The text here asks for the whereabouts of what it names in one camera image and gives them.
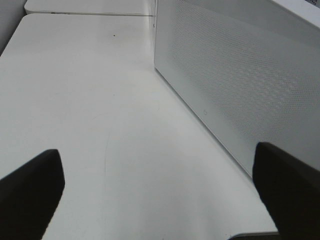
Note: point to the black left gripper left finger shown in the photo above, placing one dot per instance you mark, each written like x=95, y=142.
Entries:
x=29, y=197

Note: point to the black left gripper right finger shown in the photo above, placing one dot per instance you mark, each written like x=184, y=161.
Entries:
x=290, y=191

